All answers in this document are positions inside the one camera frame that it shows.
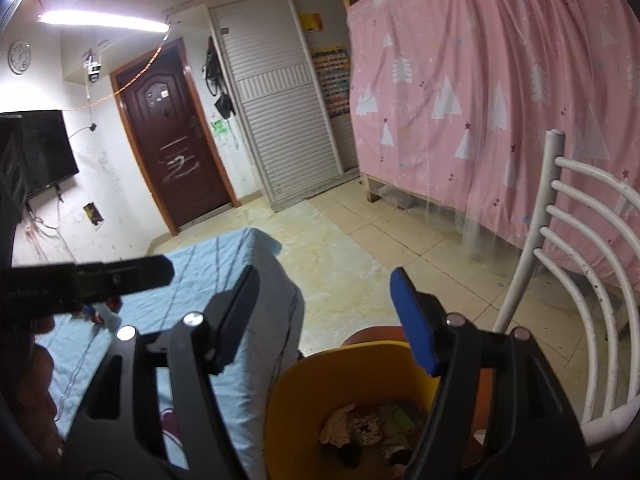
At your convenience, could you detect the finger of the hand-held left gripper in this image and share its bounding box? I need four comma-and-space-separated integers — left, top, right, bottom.
74, 254, 176, 307

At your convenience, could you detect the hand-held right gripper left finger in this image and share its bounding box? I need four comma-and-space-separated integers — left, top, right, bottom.
62, 266, 262, 470

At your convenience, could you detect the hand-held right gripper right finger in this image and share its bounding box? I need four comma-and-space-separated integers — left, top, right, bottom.
390, 266, 587, 480

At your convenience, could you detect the green wrapper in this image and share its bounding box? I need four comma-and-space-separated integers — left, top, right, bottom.
390, 406, 416, 431

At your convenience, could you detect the yellow trash bin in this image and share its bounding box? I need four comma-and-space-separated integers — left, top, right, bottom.
265, 340, 443, 480

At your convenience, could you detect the brown paper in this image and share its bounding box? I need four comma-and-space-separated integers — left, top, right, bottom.
319, 405, 358, 447

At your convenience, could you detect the person's left hand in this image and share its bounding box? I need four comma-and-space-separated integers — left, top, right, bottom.
20, 317, 65, 442

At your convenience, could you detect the brown stool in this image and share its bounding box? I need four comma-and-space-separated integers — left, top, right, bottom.
340, 326, 494, 461

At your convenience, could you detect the small white plastic scrap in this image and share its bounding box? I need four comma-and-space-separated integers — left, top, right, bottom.
82, 300, 124, 330

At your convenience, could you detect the light blue patterned sheet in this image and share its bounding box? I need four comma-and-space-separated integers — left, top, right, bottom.
35, 227, 306, 480

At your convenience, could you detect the dark brown door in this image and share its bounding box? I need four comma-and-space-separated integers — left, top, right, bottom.
110, 40, 241, 236

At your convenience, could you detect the small black hanging bag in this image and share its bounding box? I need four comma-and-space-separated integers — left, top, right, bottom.
215, 92, 237, 120

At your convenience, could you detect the white metal chair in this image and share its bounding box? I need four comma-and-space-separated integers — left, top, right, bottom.
492, 130, 640, 461

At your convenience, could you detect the white slatted wardrobe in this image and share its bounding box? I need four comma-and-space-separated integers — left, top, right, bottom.
207, 0, 361, 211

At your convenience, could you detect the pink tree print curtain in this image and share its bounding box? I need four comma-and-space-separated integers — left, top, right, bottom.
345, 0, 640, 321

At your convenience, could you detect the colourful grid chart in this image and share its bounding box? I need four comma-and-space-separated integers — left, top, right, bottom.
310, 46, 351, 121

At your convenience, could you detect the ceiling tube light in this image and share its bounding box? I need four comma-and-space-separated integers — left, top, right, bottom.
37, 9, 171, 32

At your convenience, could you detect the wooden bed frame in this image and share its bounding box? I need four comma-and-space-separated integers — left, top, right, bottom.
362, 174, 481, 241

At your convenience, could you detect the black wall television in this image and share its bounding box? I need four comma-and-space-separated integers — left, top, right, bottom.
20, 110, 81, 201

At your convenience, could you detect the orange string cable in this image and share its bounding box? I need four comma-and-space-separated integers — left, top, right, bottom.
65, 22, 171, 112

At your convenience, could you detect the white wall clock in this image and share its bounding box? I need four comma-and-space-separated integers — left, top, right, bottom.
8, 40, 32, 76

